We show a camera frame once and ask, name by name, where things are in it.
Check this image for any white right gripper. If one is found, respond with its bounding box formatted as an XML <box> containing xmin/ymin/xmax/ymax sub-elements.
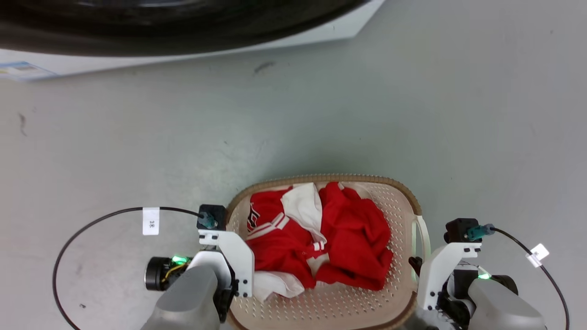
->
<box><xmin>404</xmin><ymin>242</ymin><xmax>483</xmax><ymax>330</ymax></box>

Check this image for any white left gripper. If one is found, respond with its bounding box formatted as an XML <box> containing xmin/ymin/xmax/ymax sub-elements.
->
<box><xmin>188</xmin><ymin>229</ymin><xmax>255</xmax><ymax>323</ymax></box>

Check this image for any beige perforated laundry basket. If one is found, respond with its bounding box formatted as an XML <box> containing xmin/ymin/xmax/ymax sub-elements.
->
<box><xmin>225</xmin><ymin>173</ymin><xmax>432</xmax><ymax>330</ymax></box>

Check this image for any red and white jacket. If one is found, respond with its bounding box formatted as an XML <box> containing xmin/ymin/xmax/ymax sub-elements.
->
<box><xmin>246</xmin><ymin>182</ymin><xmax>394</xmax><ymax>302</ymax></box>

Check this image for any dark round washing machine door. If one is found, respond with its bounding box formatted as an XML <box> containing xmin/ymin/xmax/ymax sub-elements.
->
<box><xmin>0</xmin><ymin>0</ymin><xmax>370</xmax><ymax>58</ymax></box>

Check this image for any blue label sticker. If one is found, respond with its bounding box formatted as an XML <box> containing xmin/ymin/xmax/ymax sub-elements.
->
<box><xmin>0</xmin><ymin>61</ymin><xmax>56</xmax><ymax>83</ymax></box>

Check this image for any white printed cable tag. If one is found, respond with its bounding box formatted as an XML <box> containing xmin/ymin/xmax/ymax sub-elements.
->
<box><xmin>142</xmin><ymin>207</ymin><xmax>161</xmax><ymax>236</ymax></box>

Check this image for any white blank cable tag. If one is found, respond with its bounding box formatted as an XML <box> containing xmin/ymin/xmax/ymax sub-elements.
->
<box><xmin>526</xmin><ymin>243</ymin><xmax>550</xmax><ymax>268</ymax></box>

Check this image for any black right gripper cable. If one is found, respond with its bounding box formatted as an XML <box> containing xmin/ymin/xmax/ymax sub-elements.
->
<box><xmin>467</xmin><ymin>224</ymin><xmax>570</xmax><ymax>330</ymax></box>

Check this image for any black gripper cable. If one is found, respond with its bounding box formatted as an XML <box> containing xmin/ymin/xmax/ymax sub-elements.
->
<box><xmin>52</xmin><ymin>207</ymin><xmax>205</xmax><ymax>330</ymax></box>
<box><xmin>467</xmin><ymin>224</ymin><xmax>570</xmax><ymax>330</ymax></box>

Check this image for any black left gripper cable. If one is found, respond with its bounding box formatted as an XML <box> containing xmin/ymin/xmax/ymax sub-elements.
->
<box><xmin>52</xmin><ymin>207</ymin><xmax>205</xmax><ymax>330</ymax></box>

